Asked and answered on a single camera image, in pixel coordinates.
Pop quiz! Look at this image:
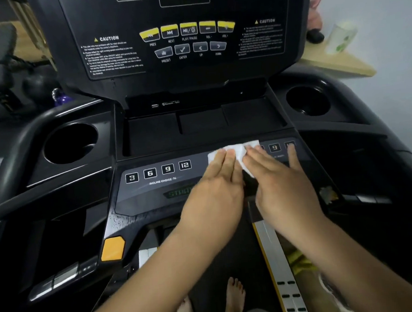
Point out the person's left forearm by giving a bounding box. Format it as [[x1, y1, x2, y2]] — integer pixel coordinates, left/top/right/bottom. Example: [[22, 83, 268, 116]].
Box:
[[72, 225, 242, 312]]

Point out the small crumpled paper scrap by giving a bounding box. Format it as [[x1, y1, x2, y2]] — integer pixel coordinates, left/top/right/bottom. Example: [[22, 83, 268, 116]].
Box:
[[319, 186, 339, 204]]

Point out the white bottle with green print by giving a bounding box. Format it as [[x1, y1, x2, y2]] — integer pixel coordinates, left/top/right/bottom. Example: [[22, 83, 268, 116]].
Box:
[[324, 21, 359, 56]]

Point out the white wipe cloth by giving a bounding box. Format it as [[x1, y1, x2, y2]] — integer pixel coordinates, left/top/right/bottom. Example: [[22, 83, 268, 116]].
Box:
[[207, 140, 262, 179]]

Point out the yellow cloth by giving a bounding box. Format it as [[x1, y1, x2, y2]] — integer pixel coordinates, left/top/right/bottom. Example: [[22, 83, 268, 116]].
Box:
[[287, 248, 317, 275]]

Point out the black kettlebell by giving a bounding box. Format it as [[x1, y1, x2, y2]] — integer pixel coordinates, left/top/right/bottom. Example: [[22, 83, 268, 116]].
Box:
[[21, 67, 58, 99]]

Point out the silver yellow-edged treadmill side rail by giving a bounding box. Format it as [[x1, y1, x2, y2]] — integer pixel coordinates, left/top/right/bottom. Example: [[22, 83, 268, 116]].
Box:
[[251, 216, 310, 312]]

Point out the orange treadmill safety tab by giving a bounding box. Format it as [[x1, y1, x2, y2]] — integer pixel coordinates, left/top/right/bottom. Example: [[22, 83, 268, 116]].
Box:
[[100, 236, 127, 262]]

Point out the treadmill display console panel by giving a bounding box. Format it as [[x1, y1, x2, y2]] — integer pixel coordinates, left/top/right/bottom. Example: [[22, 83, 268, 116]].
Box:
[[29, 0, 318, 112]]

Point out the person's right hand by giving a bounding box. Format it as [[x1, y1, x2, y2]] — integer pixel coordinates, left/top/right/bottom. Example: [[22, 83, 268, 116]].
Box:
[[241, 141, 330, 237]]

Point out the purple kettlebell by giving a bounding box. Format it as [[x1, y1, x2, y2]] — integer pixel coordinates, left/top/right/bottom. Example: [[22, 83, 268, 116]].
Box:
[[52, 87, 75, 108]]

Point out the person's right forearm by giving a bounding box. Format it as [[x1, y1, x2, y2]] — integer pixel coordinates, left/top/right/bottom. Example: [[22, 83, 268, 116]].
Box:
[[275, 207, 412, 312]]

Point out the person's right foot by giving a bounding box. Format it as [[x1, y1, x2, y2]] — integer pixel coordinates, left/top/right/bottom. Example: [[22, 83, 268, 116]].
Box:
[[222, 276, 248, 312]]

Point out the black treadmill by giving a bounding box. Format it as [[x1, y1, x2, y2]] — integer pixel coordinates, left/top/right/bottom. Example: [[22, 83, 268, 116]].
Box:
[[0, 0, 412, 312]]

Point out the wooden rack frame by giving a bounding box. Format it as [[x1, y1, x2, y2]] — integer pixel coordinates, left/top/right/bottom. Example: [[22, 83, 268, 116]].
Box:
[[6, 0, 58, 74]]

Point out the person's left hand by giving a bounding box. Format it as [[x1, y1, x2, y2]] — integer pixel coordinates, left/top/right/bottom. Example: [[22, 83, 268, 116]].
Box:
[[176, 147, 249, 246]]

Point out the small black rounded object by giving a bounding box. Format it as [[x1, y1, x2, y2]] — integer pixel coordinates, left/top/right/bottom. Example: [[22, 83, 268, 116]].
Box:
[[306, 29, 325, 45]]

